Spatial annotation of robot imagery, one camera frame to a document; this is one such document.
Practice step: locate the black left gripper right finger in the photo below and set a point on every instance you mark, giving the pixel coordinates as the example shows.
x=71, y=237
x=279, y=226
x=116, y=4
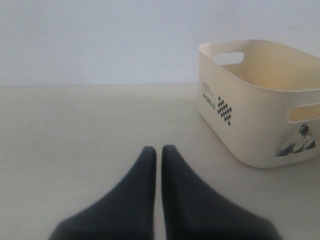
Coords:
x=194, y=211

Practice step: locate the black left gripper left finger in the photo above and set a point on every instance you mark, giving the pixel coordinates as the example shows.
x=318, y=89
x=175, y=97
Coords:
x=124, y=213

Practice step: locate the cream plastic storage bin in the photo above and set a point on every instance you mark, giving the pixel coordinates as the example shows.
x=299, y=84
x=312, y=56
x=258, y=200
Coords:
x=262, y=99

